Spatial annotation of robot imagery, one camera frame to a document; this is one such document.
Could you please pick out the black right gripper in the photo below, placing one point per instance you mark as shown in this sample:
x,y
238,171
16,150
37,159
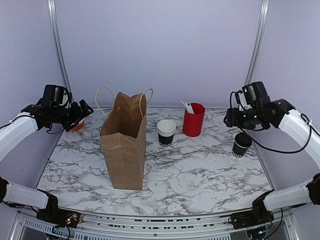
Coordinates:
x,y
233,119

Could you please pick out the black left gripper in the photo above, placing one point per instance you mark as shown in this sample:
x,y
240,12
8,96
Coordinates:
x,y
78,115

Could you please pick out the black plastic cup lid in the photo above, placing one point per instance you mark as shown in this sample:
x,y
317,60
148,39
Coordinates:
x,y
243,140

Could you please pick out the single black paper cup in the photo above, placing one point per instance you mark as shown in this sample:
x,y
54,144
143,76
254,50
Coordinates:
x,y
238,151

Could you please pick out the brown paper bag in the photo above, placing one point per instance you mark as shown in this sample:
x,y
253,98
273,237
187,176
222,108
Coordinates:
x,y
123,140

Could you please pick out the orange object behind left arm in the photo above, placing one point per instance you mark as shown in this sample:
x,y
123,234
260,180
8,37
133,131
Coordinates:
x,y
79,126

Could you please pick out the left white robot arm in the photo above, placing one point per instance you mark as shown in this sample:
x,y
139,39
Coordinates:
x,y
15,195

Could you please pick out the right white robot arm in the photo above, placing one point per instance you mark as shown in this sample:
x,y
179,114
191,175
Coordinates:
x,y
301,130

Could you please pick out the red cylindrical holder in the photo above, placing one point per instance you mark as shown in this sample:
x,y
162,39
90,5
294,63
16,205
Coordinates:
x,y
192,123

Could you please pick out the white wrapped stirrer packets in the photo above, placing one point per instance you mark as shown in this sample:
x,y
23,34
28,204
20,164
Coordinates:
x,y
188,107

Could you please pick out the stacked black paper cups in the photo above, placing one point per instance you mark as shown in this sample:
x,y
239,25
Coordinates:
x,y
166,129

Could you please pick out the aluminium frame post right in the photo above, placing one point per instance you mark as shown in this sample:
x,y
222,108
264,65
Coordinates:
x,y
261,28

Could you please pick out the aluminium frame post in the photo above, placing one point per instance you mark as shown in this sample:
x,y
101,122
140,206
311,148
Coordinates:
x,y
261,28
57,42

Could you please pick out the aluminium frame post left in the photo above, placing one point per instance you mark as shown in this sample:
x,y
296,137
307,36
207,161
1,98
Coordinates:
x,y
57,42

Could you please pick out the aluminium front rail base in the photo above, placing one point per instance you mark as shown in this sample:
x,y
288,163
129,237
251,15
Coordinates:
x,y
81,225

